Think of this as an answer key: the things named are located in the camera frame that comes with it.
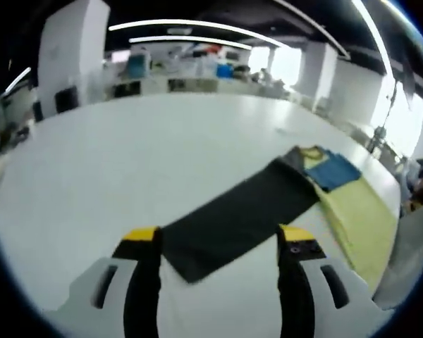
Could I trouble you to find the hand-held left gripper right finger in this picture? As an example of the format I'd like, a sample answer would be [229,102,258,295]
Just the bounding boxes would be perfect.
[276,225,396,338]

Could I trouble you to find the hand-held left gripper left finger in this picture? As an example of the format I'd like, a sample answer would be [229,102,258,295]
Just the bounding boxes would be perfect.
[67,227,163,338]

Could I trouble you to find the yellow garment grey blue sleeves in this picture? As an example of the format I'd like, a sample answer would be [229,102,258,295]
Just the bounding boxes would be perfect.
[161,144,399,295]

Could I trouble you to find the black cabinet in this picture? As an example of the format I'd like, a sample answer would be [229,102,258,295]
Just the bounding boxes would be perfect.
[54,87,79,113]

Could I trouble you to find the row of white cabinets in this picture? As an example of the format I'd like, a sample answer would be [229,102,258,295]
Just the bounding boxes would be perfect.
[105,75,290,103]

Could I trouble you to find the white square pillar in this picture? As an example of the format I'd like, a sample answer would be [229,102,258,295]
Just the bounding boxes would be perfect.
[299,42,339,110]
[37,0,111,106]

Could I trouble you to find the light blue machine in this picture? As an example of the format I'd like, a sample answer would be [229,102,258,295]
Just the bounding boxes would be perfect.
[128,51,151,78]

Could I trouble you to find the blue storage bin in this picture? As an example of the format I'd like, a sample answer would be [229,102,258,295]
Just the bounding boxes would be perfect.
[216,63,234,79]

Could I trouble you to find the straight ceiling light tube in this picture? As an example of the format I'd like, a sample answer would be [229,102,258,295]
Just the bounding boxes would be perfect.
[3,66,32,94]
[352,0,396,77]

